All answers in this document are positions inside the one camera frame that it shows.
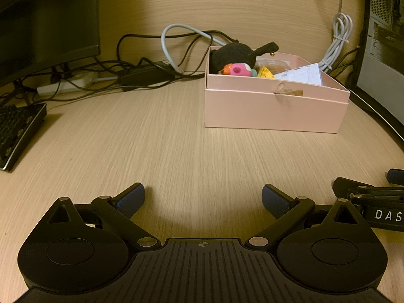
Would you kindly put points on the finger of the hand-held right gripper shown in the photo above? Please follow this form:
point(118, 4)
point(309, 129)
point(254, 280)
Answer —
point(396, 176)
point(353, 187)

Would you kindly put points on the black monitor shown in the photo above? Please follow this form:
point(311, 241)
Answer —
point(47, 22)

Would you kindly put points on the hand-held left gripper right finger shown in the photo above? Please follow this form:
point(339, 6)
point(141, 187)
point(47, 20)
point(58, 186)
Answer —
point(277, 198)

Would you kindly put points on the pink cardboard box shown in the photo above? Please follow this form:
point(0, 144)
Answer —
point(271, 113)

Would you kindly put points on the black keyboard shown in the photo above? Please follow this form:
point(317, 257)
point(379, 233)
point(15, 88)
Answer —
point(19, 132)

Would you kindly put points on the pink pig toy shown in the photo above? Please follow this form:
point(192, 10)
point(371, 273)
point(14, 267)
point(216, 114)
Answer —
point(240, 69)

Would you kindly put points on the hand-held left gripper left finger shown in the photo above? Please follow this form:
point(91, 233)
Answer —
point(131, 195)

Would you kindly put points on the black power adapter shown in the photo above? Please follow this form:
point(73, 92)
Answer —
point(145, 74)

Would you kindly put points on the white power strip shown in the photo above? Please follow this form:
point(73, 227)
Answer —
point(72, 80)

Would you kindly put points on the yellow bread packet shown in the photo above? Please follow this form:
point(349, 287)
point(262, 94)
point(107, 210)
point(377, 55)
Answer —
point(264, 72)

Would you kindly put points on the black plush toy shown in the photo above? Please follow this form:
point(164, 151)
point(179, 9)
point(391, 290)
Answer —
point(230, 56)

